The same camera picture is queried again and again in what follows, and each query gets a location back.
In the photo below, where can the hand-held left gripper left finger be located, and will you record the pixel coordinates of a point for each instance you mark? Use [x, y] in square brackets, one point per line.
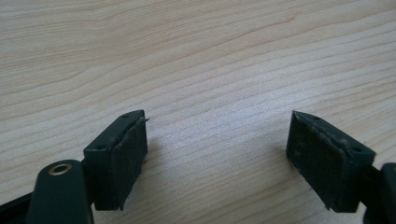
[115, 161]

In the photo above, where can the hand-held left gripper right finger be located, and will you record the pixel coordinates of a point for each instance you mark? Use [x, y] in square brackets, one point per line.
[323, 161]

